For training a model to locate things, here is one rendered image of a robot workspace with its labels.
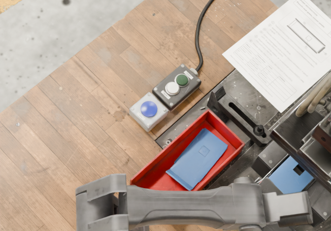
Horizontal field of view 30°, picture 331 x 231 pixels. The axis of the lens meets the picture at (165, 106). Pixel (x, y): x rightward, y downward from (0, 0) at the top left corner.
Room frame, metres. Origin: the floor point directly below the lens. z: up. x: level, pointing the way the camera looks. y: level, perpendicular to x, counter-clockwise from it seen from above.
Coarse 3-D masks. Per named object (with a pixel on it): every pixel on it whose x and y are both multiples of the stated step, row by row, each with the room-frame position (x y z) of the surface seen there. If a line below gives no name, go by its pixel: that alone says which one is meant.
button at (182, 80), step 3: (180, 75) 0.66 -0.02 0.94; (183, 75) 0.66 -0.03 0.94; (177, 78) 0.65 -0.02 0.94; (180, 78) 0.65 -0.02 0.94; (183, 78) 0.65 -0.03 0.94; (186, 78) 0.65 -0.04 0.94; (177, 81) 0.64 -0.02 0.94; (180, 81) 0.64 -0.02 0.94; (183, 81) 0.64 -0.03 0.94; (186, 81) 0.65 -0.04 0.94; (180, 84) 0.64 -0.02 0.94; (183, 84) 0.64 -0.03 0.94
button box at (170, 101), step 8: (200, 16) 0.85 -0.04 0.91; (200, 56) 0.74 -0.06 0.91; (200, 64) 0.71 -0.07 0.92; (176, 72) 0.67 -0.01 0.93; (184, 72) 0.67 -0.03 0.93; (192, 72) 0.68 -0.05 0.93; (168, 80) 0.64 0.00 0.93; (192, 80) 0.66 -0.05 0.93; (200, 80) 0.66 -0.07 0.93; (160, 88) 0.62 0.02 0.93; (184, 88) 0.63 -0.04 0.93; (192, 88) 0.64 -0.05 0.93; (160, 96) 0.60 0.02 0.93; (168, 96) 0.60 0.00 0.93; (176, 96) 0.61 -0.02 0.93; (184, 96) 0.61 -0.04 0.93; (168, 104) 0.58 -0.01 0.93; (176, 104) 0.59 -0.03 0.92
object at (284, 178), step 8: (288, 160) 0.48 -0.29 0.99; (280, 168) 0.46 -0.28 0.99; (288, 168) 0.46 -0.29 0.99; (272, 176) 0.43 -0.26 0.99; (280, 176) 0.44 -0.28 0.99; (288, 176) 0.44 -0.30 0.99; (296, 176) 0.45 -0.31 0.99; (304, 176) 0.45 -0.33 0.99; (280, 184) 0.42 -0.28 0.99; (288, 184) 0.42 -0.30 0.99; (296, 184) 0.43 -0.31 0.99; (304, 184) 0.43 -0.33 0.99; (288, 192) 0.41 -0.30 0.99
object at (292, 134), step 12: (288, 120) 0.51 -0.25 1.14; (300, 120) 0.51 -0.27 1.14; (312, 120) 0.52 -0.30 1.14; (276, 132) 0.48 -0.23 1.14; (288, 132) 0.48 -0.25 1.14; (300, 132) 0.49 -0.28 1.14; (288, 144) 0.46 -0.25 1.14; (300, 144) 0.46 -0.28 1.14; (312, 144) 0.45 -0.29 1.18; (300, 156) 0.43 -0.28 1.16; (312, 156) 0.43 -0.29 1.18; (324, 156) 0.43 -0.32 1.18; (312, 168) 0.42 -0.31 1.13; (324, 168) 0.41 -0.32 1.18; (324, 180) 0.40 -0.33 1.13
